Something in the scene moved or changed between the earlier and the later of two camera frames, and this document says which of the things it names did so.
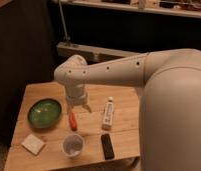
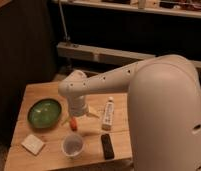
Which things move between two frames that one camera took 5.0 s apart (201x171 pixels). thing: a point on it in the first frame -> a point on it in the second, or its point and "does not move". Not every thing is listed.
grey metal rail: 92,55 does not move
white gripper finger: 87,108 -> 92,115
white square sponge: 33,144 does not move
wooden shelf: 180,8 does not move
